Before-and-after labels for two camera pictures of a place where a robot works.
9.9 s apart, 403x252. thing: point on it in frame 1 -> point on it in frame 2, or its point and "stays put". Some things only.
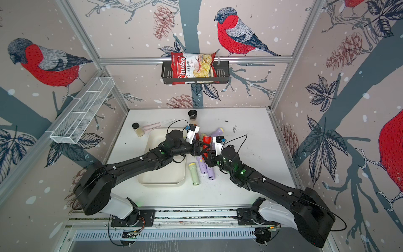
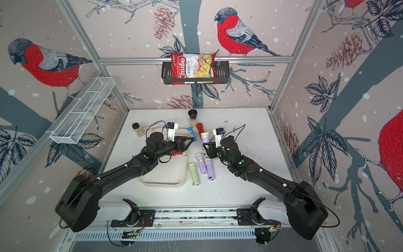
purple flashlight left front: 202,164 stays put
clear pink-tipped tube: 157,124 stays put
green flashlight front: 194,174 stays put
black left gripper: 199,151 -> 182,139
